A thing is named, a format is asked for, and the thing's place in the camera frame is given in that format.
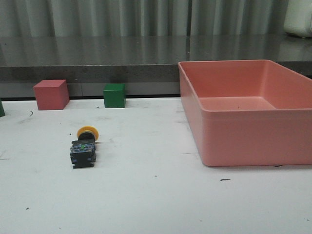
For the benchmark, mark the yellow push button switch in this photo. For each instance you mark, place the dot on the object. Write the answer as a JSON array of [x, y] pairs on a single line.
[[83, 150]]

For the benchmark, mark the green cube block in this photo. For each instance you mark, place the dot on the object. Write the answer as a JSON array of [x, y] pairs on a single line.
[[114, 95]]

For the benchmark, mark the dark grey counter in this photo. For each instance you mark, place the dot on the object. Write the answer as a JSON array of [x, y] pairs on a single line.
[[147, 65]]

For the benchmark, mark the pink plastic bin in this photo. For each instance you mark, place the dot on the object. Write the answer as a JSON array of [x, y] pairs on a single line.
[[247, 112]]

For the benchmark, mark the pink cube block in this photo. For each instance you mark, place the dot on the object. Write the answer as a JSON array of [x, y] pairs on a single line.
[[51, 94]]

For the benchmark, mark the green block at left edge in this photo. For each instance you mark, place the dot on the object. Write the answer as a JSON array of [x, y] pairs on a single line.
[[2, 112]]

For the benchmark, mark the grey curtain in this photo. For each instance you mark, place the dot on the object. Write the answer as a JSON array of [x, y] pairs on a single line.
[[122, 18]]

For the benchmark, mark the white appliance in background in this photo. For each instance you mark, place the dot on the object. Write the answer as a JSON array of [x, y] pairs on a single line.
[[298, 18]]

